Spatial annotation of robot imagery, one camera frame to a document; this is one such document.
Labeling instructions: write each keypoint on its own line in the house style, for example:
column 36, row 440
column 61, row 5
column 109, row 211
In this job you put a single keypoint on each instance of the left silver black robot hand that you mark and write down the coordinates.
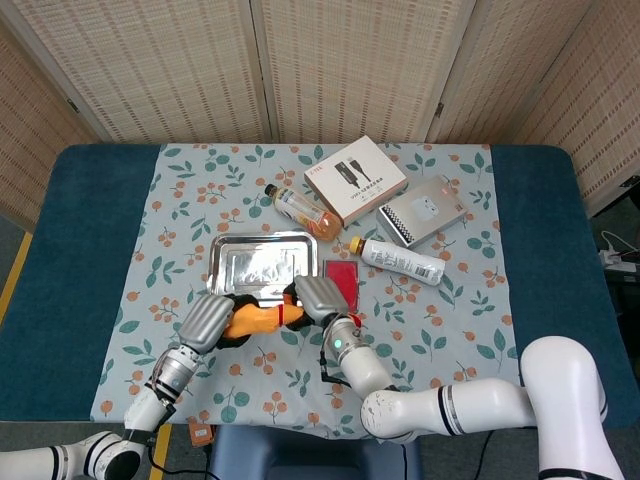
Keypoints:
column 205, row 322

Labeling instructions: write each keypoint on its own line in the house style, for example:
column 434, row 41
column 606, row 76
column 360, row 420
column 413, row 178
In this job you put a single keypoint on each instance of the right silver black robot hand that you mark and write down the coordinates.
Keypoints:
column 322, row 297

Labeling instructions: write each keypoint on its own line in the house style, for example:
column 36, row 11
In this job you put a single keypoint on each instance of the yellow rubber chicken toy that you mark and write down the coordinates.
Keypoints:
column 255, row 320

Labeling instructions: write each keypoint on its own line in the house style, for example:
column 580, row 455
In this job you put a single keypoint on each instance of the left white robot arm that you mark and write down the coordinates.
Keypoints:
column 170, row 372

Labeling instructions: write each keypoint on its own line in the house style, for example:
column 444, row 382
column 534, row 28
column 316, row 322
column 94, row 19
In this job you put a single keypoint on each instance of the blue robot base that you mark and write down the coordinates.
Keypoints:
column 300, row 455

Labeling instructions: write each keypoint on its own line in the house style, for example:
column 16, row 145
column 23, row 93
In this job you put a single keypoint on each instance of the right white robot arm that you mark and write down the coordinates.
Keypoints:
column 400, row 405

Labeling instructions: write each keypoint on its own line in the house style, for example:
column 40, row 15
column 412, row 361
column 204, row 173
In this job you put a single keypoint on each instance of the stainless steel tray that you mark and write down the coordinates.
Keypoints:
column 260, row 260

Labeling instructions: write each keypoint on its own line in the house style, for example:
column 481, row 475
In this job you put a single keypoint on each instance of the red flat ink pad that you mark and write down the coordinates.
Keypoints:
column 345, row 272

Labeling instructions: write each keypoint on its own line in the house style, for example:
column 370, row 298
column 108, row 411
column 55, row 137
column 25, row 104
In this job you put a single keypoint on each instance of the white labelled bottle yellow cap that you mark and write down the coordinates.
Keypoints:
column 400, row 260

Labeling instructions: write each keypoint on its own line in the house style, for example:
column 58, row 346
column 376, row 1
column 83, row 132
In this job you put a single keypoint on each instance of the orange drink bottle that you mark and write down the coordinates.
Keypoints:
column 305, row 212

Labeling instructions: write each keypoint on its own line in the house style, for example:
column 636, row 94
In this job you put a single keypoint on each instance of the floral leaf tablecloth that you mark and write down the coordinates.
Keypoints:
column 260, row 390

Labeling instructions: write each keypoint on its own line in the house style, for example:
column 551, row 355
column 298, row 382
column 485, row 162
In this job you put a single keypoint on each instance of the orange tablecloth tag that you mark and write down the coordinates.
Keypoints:
column 201, row 434

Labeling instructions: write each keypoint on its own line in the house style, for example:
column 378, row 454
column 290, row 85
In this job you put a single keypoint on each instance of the silver earbuds product box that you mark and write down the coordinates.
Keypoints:
column 425, row 210

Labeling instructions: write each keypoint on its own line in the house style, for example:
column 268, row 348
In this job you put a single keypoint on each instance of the blue table cover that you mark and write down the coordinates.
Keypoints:
column 90, row 225

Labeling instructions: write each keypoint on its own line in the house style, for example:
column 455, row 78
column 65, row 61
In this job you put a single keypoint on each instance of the metal screen hinge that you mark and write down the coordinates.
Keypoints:
column 631, row 182
column 439, row 110
column 73, row 105

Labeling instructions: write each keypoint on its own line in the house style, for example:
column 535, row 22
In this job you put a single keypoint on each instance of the woven folding screen panel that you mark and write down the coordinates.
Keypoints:
column 600, row 100
column 150, row 65
column 30, row 125
column 500, row 75
column 350, row 65

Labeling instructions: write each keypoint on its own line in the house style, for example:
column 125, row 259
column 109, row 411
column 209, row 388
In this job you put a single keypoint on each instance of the white power strip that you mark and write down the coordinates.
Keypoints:
column 612, row 257

